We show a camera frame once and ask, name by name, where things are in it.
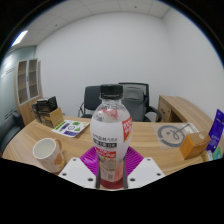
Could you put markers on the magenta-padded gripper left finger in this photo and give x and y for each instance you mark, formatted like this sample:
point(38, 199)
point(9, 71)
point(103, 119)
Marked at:
point(78, 171)

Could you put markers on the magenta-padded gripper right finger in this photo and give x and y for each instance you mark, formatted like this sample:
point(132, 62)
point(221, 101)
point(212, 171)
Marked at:
point(145, 171)

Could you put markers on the clear drink bottle black cap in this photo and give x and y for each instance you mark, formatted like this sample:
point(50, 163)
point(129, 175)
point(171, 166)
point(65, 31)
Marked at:
point(111, 130)

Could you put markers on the white patterned mug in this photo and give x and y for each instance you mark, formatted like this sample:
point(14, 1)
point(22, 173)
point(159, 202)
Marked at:
point(46, 155)

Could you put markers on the printed sticker sheet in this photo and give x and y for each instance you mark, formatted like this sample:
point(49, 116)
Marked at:
point(71, 127)

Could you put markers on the tan cardboard box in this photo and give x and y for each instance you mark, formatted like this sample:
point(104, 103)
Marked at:
point(55, 117)

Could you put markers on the black office chair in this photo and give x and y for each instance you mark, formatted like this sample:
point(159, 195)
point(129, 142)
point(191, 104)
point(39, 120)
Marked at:
point(90, 100)

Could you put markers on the dark brown box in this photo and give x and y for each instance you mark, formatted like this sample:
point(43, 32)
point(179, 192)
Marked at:
point(35, 112)

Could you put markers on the black armchair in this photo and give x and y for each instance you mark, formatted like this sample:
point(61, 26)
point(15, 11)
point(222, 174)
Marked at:
point(10, 128)

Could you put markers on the purple standing pouch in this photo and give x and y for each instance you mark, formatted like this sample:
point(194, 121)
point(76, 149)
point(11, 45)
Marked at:
point(217, 133)

